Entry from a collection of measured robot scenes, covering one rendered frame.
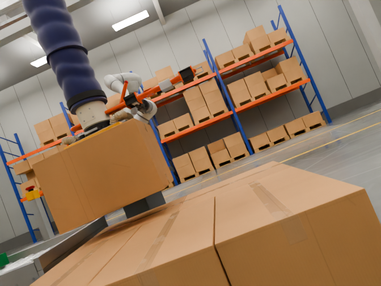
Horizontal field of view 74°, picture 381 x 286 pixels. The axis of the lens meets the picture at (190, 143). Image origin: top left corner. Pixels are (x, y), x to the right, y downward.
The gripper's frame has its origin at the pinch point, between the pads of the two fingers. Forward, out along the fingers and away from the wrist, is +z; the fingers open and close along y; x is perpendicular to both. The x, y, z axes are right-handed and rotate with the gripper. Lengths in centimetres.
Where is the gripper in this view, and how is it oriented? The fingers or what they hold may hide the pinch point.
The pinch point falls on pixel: (134, 100)
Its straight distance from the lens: 154.2
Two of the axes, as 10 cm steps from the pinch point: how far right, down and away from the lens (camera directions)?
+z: -1.0, 0.0, -9.9
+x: -9.2, 3.9, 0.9
